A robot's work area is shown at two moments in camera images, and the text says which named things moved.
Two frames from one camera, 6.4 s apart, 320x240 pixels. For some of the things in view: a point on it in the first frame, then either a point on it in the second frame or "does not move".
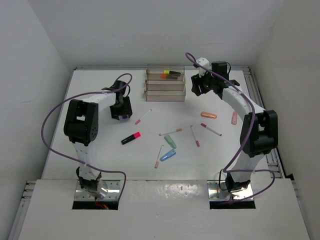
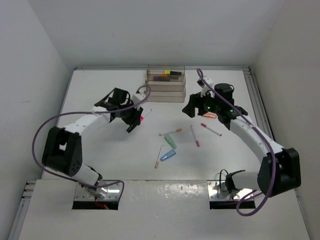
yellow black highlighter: [170, 72] does not move
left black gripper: [126, 110] -> [134, 119]
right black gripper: [197, 87] -> [195, 101]
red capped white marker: [211, 130] does not move
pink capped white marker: [138, 121] does not move
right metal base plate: [217, 191] does not move
